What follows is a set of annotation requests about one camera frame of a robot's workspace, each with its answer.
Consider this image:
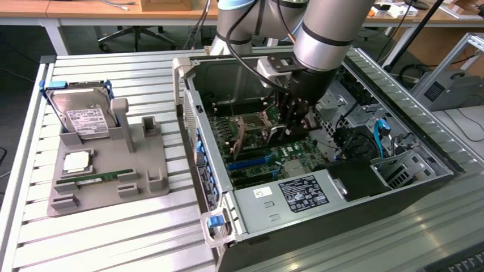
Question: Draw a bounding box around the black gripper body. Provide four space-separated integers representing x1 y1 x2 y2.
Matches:
287 63 341 105

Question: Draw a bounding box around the green graphics card black cooler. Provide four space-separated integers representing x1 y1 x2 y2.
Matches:
229 112 317 161

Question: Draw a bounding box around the metal socket cover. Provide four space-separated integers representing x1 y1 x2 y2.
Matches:
259 106 282 127

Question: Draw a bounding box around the CPU socket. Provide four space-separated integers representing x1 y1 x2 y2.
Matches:
241 114 266 128

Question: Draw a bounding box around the green motherboard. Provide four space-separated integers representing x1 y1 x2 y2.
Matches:
205 96 326 191

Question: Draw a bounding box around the blue expansion slot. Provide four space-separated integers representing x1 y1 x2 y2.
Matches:
225 155 278 172

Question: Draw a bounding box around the silver power supply unit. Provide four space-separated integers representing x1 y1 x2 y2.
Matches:
227 167 347 236

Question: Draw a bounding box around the black tripod pole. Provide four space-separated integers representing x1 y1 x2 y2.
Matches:
381 0 445 71

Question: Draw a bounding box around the small white box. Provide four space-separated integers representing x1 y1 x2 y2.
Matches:
371 2 418 19

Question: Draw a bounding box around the grey computer tower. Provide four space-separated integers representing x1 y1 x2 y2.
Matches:
409 70 484 113

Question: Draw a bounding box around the open black PC case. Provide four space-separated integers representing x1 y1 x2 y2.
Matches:
171 46 465 272

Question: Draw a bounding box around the brown cardboard box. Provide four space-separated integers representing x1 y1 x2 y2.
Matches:
139 0 198 12

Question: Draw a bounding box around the office chair base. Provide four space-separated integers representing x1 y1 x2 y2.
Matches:
97 25 177 52

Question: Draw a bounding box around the grey plastic parts rack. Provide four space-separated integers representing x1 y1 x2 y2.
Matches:
45 97 170 218

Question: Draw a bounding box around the green RAM stick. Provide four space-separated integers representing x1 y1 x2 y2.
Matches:
59 169 135 185

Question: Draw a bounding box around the hard disk in blue caddy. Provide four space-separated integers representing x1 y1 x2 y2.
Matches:
38 80 118 142

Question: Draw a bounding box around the silver CPU chip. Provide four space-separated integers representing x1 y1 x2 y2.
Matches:
61 152 93 173

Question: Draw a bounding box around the black keyboard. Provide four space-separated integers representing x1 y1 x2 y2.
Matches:
418 249 484 272

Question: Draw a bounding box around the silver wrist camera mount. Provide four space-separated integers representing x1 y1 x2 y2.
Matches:
255 54 301 86

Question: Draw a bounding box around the black power cable bundle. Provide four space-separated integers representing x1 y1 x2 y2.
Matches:
330 124 378 163

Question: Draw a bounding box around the blue disk wire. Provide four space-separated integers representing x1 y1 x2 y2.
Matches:
371 118 389 160

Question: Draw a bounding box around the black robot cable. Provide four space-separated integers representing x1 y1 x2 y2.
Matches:
225 0 291 95

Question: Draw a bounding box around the black cable coil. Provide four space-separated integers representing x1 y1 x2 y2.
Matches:
398 63 429 83

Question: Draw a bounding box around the black hanging cable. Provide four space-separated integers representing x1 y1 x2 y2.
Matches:
181 0 210 51

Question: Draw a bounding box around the aluminium profile frame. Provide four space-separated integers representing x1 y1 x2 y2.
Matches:
430 31 484 95

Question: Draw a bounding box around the white coiled cable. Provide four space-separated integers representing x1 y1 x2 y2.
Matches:
101 0 135 11

